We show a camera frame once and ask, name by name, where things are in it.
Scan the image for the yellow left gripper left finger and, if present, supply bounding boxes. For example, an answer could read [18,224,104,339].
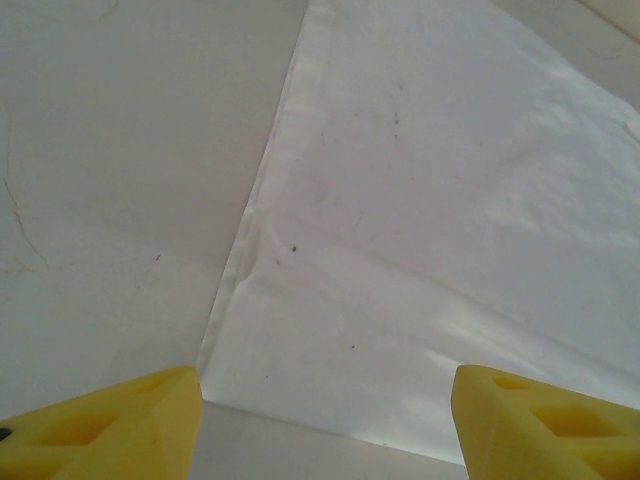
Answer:
[0,365,206,480]

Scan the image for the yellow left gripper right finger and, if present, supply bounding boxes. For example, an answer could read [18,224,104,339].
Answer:
[451,363,640,480]

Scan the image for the white t-shirt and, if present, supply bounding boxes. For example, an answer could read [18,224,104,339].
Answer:
[194,0,640,469]

